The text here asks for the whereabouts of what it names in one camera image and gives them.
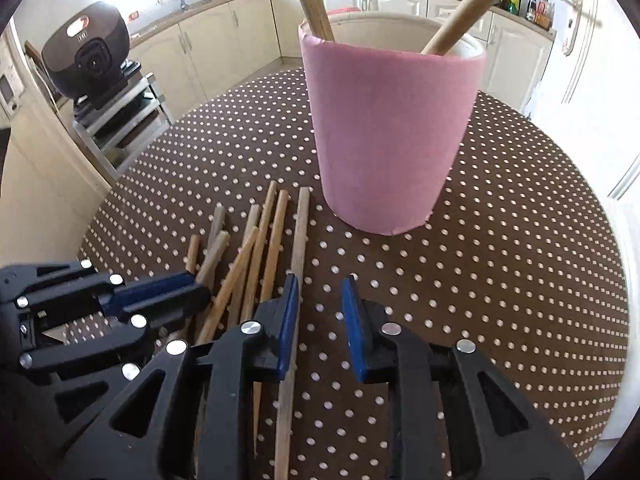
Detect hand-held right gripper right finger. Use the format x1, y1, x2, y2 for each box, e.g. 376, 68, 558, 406
340, 275, 586, 480

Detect white door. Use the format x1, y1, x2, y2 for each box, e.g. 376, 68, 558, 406
520, 0, 640, 201

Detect cream kitchen base cabinets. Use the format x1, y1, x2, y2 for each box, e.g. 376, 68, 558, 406
127, 0, 558, 126

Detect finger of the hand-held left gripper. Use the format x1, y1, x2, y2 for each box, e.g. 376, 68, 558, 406
0, 260, 198, 318
17, 284, 210, 428

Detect black round kitchen appliance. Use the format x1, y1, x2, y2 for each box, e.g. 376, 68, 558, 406
40, 1, 142, 111

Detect metal shelf rack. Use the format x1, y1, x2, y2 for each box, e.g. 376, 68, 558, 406
72, 72, 176, 181

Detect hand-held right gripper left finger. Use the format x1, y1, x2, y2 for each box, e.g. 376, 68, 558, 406
60, 272, 301, 480

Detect bunch of wooden chopsticks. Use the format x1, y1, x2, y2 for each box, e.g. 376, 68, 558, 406
165, 180, 291, 461

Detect single wooden chopstick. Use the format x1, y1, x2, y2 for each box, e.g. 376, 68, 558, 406
274, 186, 312, 480
421, 0, 538, 56
285, 0, 336, 42

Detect white refrigerator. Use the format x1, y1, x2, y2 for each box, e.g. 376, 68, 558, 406
0, 25, 116, 266

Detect pink cup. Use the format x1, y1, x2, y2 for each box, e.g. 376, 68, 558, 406
298, 12, 487, 236

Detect metal door handle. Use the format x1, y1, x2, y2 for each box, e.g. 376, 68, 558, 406
560, 0, 603, 56

